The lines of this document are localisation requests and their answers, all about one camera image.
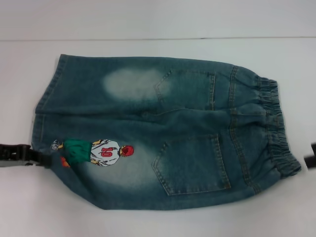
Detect blue denim shorts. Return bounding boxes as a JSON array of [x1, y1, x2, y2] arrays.
[[31, 53, 302, 210]]

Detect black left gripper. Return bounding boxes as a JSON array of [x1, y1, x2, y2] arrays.
[[0, 142, 55, 169]]

